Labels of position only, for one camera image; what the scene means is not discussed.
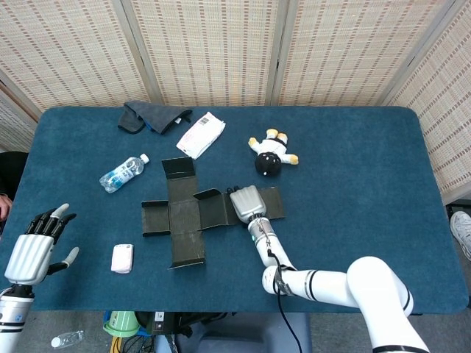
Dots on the woven bamboo screen panel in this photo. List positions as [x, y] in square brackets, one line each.
[349, 51]
[213, 51]
[449, 110]
[73, 51]
[11, 125]

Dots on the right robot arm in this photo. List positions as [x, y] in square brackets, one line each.
[375, 287]

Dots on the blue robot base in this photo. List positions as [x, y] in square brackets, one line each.
[250, 334]

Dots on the pink tissue pack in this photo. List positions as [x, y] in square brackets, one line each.
[122, 258]

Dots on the green plastic cup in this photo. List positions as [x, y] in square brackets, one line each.
[121, 323]

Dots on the black cardboard box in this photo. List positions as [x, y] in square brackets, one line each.
[184, 217]

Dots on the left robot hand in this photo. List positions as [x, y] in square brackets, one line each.
[31, 257]

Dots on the black box with white label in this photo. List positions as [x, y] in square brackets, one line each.
[162, 327]

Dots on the grey folded cloth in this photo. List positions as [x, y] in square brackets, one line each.
[158, 117]

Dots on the clear plastic water bottle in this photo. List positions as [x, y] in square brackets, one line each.
[123, 173]

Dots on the black and white plush doll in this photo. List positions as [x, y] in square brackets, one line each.
[270, 150]

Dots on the person in black clothing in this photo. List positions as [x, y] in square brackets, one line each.
[11, 169]

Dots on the white wet wipes pack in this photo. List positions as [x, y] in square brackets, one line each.
[200, 136]

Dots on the crushed clear plastic bottle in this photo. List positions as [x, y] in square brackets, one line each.
[68, 339]

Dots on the blue felt table cover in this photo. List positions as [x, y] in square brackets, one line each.
[349, 220]

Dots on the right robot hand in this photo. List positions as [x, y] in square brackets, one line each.
[246, 202]

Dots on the white sneaker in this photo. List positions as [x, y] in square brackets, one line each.
[461, 228]

